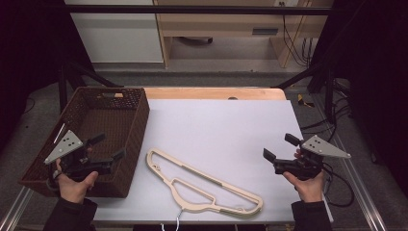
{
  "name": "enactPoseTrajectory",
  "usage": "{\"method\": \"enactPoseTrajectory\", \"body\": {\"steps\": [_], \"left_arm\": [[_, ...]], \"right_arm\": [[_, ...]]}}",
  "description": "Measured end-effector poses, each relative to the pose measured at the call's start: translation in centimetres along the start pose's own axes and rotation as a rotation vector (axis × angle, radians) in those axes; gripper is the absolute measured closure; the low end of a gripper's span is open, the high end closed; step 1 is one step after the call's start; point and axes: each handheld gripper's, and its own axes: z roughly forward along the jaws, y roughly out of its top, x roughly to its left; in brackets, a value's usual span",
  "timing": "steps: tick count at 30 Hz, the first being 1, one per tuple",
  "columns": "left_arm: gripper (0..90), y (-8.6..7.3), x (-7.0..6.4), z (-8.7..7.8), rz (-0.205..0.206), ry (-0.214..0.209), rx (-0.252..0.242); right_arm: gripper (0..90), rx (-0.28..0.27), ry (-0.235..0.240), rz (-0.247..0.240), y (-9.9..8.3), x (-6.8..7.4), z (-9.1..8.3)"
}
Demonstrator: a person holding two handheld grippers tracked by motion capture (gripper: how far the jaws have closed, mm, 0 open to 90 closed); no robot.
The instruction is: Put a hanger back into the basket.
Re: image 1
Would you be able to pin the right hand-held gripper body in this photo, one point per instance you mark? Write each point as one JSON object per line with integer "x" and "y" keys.
{"x": 322, "y": 148}

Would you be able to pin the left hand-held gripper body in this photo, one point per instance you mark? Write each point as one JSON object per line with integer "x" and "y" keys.
{"x": 65, "y": 146}

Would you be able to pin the brown woven basket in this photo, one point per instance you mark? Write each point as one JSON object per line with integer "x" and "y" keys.
{"x": 109, "y": 115}

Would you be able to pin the person's right hand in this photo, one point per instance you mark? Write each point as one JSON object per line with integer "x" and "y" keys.
{"x": 309, "y": 191}

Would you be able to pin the person's left hand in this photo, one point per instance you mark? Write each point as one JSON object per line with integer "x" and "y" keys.
{"x": 75, "y": 191}

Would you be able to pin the yellow and black tool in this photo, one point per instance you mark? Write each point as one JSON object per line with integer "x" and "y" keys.
{"x": 302, "y": 101}

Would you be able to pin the white table sheet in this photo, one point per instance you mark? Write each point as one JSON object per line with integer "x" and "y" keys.
{"x": 218, "y": 128}

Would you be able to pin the dark curtain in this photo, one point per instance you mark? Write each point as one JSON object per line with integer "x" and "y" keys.
{"x": 29, "y": 57}
{"x": 378, "y": 80}

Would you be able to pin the wooden table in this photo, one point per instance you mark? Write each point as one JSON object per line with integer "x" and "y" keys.
{"x": 198, "y": 93}

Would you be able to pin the white cabinet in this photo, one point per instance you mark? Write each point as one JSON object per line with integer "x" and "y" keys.
{"x": 118, "y": 38}

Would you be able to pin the light wooden desk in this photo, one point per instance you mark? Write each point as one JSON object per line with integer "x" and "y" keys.
{"x": 224, "y": 24}

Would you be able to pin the silver metal rail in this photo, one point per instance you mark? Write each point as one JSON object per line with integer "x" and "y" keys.
{"x": 356, "y": 179}
{"x": 14, "y": 210}

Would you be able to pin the black metal frame leg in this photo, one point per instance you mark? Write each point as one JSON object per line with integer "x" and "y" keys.
{"x": 64, "y": 86}
{"x": 328, "y": 93}

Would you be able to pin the black horizontal frame bar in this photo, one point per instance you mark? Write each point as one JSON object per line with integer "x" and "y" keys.
{"x": 192, "y": 9}

